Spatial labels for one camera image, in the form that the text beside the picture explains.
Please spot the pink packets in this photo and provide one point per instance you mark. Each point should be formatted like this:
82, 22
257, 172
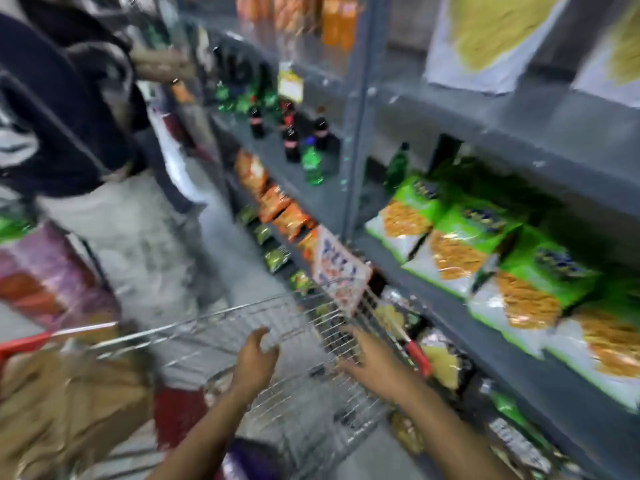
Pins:
55, 274

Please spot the green soda bottle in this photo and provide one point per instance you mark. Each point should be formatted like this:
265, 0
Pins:
222, 97
312, 167
245, 102

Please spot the green snack packet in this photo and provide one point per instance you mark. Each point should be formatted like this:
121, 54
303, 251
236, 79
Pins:
457, 249
405, 222
605, 344
530, 299

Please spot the purple packet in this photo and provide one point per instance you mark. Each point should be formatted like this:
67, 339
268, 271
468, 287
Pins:
250, 462

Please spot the orange packets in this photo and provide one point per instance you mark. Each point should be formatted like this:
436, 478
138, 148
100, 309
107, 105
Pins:
277, 12

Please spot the person's left thumb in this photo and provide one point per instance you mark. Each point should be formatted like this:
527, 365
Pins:
273, 355

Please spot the yellow noodle packet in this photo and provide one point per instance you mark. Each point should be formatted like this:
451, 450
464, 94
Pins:
445, 359

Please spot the brown bag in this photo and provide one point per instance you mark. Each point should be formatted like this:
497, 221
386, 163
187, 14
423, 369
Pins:
70, 414

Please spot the person's right hand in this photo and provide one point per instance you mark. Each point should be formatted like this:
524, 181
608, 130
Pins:
377, 367

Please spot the cola bottle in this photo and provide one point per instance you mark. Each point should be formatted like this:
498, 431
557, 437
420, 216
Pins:
291, 142
256, 122
320, 132

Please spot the printed paper sign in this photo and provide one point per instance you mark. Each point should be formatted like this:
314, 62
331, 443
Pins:
340, 269

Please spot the orange snack packet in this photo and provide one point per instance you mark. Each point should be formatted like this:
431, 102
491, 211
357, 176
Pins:
274, 202
250, 172
291, 220
308, 244

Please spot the person's right thumb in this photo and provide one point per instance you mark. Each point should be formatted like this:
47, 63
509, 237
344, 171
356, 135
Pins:
347, 364

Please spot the grey metal shelf rack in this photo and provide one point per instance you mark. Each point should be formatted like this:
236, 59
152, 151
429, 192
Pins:
500, 119

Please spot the red object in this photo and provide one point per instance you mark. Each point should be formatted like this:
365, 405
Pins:
179, 414

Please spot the small yellow packet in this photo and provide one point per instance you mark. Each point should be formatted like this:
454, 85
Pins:
406, 432

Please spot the person's right forearm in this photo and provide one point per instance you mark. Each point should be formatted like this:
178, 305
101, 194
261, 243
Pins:
450, 434

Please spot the person's left forearm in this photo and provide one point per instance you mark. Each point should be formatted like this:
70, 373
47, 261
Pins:
205, 439

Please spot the yellow price tag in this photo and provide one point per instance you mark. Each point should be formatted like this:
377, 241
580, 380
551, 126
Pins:
290, 84

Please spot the person's left hand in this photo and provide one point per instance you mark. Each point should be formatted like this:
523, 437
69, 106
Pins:
255, 367

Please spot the small green packet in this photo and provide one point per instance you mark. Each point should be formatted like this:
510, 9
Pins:
247, 214
263, 233
300, 281
277, 258

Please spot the white printed packet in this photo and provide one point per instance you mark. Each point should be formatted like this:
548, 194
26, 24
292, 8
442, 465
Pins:
520, 444

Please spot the dark green bottle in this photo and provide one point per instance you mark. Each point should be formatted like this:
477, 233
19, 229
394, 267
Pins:
397, 169

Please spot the large white yellow packet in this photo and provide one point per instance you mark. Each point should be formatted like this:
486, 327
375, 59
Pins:
620, 54
490, 34

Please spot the green foil packet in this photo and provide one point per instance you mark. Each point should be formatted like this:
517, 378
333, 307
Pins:
512, 412

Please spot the orange drink bottles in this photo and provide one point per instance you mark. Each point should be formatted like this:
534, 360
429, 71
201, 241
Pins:
340, 19

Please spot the clear yellow packet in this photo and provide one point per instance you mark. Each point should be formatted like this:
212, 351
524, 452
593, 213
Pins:
397, 314

